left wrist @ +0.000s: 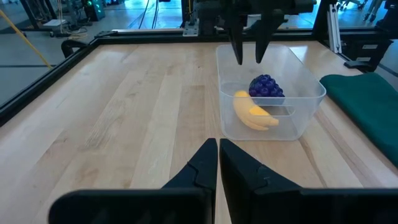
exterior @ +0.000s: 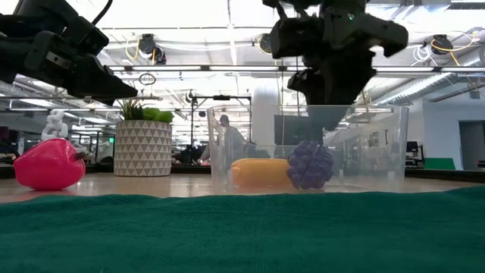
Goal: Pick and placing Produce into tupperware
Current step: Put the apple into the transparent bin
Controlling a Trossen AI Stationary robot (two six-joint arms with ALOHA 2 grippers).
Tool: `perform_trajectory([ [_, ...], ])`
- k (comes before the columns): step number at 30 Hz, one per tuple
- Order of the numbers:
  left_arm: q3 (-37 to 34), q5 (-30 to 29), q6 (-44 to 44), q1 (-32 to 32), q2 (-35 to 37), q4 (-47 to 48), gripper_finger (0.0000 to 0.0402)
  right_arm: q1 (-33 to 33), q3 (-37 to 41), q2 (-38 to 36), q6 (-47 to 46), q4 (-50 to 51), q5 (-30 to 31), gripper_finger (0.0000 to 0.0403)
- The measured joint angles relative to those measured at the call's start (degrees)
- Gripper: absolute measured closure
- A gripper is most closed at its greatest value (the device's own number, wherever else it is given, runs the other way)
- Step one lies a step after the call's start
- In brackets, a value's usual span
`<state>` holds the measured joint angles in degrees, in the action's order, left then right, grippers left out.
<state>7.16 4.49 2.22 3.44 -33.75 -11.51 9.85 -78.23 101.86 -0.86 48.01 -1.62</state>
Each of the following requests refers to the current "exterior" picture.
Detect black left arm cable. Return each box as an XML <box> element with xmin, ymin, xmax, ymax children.
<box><xmin>92</xmin><ymin>0</ymin><xmax>114</xmax><ymax>26</ymax></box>

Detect clear plastic tupperware container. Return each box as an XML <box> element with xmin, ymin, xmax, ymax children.
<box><xmin>206</xmin><ymin>104</ymin><xmax>410</xmax><ymax>194</ymax></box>

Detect black stand frame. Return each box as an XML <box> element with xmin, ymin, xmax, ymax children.
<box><xmin>190</xmin><ymin>94</ymin><xmax>253</xmax><ymax>147</ymax></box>

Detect white building column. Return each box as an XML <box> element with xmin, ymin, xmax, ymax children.
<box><xmin>251</xmin><ymin>77</ymin><xmax>282</xmax><ymax>147</ymax></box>

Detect black machine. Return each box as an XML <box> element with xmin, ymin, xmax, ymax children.
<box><xmin>404</xmin><ymin>140</ymin><xmax>426</xmax><ymax>168</ymax></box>

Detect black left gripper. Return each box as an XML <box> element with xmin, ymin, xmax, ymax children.
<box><xmin>0</xmin><ymin>0</ymin><xmax>139</xmax><ymax>106</ymax></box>

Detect person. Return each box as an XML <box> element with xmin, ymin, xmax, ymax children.
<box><xmin>200</xmin><ymin>114</ymin><xmax>248</xmax><ymax>166</ymax></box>

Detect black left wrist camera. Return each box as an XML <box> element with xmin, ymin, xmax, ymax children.
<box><xmin>70</xmin><ymin>14</ymin><xmax>111</xmax><ymax>56</ymax></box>

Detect yellow toy banana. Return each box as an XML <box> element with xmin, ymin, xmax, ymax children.
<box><xmin>230</xmin><ymin>158</ymin><xmax>293</xmax><ymax>187</ymax></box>

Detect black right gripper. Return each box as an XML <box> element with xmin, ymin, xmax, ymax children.
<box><xmin>263</xmin><ymin>0</ymin><xmax>410</xmax><ymax>132</ymax></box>

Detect purple toy grapes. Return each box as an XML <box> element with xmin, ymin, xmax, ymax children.
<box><xmin>286</xmin><ymin>140</ymin><xmax>335</xmax><ymax>190</ymax></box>

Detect black aluminium table frame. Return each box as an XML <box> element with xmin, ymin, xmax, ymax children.
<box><xmin>0</xmin><ymin>162</ymin><xmax>485</xmax><ymax>184</ymax></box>

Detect green board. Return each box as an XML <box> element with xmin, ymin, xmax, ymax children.
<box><xmin>423</xmin><ymin>157</ymin><xmax>457</xmax><ymax>171</ymax></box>

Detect red toy apple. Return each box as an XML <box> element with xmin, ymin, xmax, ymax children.
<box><xmin>13</xmin><ymin>137</ymin><xmax>87</xmax><ymax>191</ymax></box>

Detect long ceiling light bar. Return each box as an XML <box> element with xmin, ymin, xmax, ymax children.
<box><xmin>105</xmin><ymin>64</ymin><xmax>485</xmax><ymax>74</ymax></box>

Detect succulent in white patterned pot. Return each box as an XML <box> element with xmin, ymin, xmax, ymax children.
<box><xmin>113</xmin><ymin>96</ymin><xmax>175</xmax><ymax>177</ymax></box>

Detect dark monitor screen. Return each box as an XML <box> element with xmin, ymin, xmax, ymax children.
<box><xmin>274</xmin><ymin>115</ymin><xmax>316</xmax><ymax>147</ymax></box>

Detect dark green cloth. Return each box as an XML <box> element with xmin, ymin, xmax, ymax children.
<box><xmin>0</xmin><ymin>185</ymin><xmax>485</xmax><ymax>273</ymax></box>

